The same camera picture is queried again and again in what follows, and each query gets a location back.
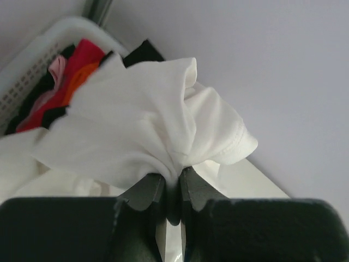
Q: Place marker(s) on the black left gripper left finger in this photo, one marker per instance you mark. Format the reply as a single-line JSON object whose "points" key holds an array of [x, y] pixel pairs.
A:
{"points": [[129, 227]]}

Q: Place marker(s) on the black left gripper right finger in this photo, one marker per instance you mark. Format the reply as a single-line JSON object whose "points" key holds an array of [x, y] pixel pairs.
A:
{"points": [[218, 228]]}

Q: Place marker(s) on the white t-shirt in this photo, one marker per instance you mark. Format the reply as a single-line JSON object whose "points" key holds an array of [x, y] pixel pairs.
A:
{"points": [[122, 124]]}

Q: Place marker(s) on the white laundry basket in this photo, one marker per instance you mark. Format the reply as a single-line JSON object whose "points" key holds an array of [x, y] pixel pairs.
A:
{"points": [[28, 66]]}

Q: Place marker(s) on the orange garment in basket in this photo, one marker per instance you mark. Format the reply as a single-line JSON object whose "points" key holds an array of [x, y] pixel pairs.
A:
{"points": [[77, 80]]}

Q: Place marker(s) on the light pink garment in basket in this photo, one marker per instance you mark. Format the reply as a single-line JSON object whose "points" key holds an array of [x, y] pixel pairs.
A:
{"points": [[56, 70]]}

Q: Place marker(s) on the black t-shirt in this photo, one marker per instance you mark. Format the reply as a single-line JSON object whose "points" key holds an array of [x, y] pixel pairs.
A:
{"points": [[41, 103]]}

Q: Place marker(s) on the aluminium frame post left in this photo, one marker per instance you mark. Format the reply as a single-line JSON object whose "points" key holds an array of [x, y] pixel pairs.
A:
{"points": [[97, 11]]}

